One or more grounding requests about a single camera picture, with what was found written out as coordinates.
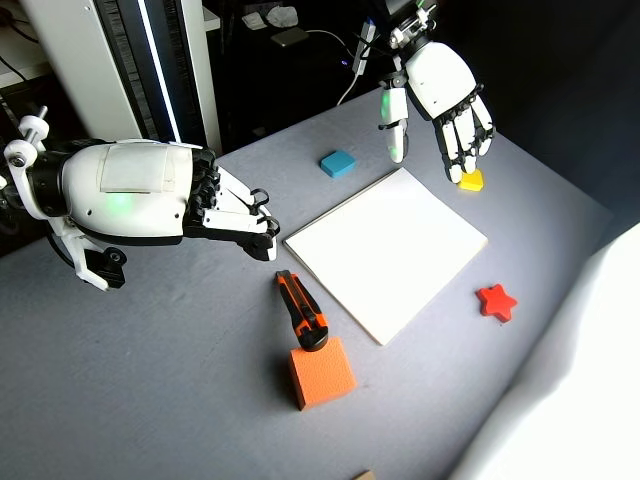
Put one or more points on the yellow block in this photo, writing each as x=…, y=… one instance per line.
x=472, y=182

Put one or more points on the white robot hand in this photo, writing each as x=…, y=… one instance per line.
x=440, y=75
x=135, y=200

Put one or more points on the white backdrop sheet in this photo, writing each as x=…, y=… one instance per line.
x=575, y=400

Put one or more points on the white usb hub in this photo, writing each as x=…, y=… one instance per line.
x=364, y=45

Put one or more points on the grey table cloth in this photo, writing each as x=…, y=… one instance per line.
x=150, y=375

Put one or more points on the orange square foam block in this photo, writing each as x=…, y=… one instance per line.
x=322, y=375

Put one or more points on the blue block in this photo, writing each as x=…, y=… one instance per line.
x=338, y=164

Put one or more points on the white paper pad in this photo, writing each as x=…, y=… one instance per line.
x=385, y=250

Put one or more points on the red star block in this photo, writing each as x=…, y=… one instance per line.
x=496, y=302

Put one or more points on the grey flat box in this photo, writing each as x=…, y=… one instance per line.
x=290, y=37

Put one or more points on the tan wooden block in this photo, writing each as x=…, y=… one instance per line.
x=365, y=476

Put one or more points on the white crumpled object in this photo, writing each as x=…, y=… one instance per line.
x=281, y=16

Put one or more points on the orange black utility knife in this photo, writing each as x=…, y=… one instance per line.
x=300, y=300

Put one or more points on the white robot body column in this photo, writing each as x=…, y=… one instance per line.
x=75, y=60

